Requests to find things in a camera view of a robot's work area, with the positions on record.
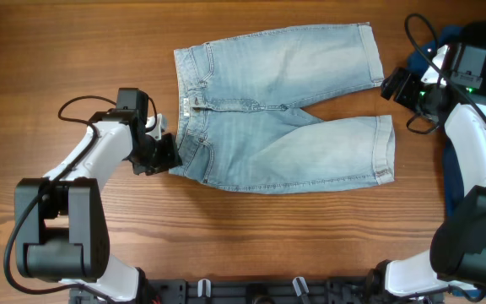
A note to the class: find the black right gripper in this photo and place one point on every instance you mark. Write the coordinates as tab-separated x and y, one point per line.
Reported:
403	94

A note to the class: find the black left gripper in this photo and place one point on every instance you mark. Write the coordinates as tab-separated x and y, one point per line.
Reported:
170	157

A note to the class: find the light blue denim shorts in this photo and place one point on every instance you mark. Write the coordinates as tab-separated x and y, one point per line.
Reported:
243	125

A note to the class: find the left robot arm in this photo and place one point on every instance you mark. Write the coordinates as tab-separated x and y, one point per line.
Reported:
60	239

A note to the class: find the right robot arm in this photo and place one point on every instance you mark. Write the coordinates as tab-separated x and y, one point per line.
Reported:
402	286

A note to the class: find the blue cloth garment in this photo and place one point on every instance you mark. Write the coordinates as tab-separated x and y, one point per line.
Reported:
445	83

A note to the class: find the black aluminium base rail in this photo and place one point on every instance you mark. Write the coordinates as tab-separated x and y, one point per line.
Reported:
336	290

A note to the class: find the left white rail clip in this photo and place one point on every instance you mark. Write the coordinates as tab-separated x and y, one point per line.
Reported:
204	288

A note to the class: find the white rail clip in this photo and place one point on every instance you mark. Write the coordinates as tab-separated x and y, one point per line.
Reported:
301	289
204	288

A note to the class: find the right white rail clip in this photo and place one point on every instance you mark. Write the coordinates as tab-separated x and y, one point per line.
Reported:
301	289

